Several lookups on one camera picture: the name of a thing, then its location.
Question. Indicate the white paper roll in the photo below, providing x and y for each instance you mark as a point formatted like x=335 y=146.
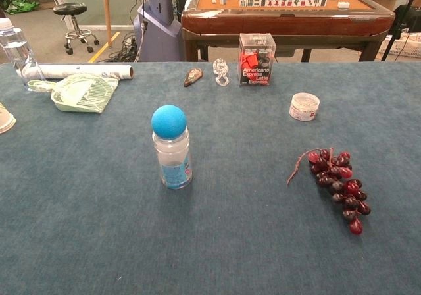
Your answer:
x=82 y=71

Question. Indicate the small clear blue-label bottle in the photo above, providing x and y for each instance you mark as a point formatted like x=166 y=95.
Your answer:
x=172 y=170

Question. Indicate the blue table cloth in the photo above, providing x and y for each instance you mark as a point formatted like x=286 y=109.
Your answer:
x=98 y=226

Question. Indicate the wooden pole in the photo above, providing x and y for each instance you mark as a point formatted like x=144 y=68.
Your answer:
x=106 y=12

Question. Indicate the brown white computer mouse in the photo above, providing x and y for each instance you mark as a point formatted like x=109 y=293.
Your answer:
x=192 y=77

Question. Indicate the brown mahjong table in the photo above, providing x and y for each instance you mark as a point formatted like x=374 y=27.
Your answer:
x=279 y=21

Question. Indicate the green dustpan in bag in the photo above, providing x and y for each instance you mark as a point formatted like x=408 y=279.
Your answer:
x=82 y=94

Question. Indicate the row of face-showing mahjong tiles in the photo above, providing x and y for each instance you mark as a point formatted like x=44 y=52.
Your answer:
x=283 y=1

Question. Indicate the clear plastic water bottle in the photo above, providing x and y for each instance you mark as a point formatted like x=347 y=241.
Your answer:
x=14 y=49

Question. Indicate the white plastic basket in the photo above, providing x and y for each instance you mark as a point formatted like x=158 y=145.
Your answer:
x=411 y=48

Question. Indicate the white paper cup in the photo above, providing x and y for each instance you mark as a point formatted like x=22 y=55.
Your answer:
x=5 y=120

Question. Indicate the clear glass figurine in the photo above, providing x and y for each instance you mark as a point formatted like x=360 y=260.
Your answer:
x=220 y=69

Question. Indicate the blue foam ball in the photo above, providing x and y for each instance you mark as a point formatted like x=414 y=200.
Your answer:
x=168 y=122

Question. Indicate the black rolling stool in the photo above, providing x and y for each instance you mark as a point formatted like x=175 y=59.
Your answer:
x=69 y=8

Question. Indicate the green plastic bag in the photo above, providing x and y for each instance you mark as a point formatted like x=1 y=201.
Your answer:
x=23 y=6

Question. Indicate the clear coffee capsule box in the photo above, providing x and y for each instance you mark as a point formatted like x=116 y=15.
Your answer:
x=256 y=68

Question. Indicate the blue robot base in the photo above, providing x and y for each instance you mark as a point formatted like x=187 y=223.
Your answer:
x=158 y=41

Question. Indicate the black tripod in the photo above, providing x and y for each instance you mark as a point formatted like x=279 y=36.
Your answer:
x=406 y=18

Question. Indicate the round white lidded container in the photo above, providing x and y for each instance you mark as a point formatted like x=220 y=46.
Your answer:
x=304 y=107

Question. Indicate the bunch of red grapes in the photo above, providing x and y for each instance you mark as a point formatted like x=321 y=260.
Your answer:
x=348 y=189

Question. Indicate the single lying mahjong tile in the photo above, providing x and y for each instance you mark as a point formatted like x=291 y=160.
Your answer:
x=344 y=5

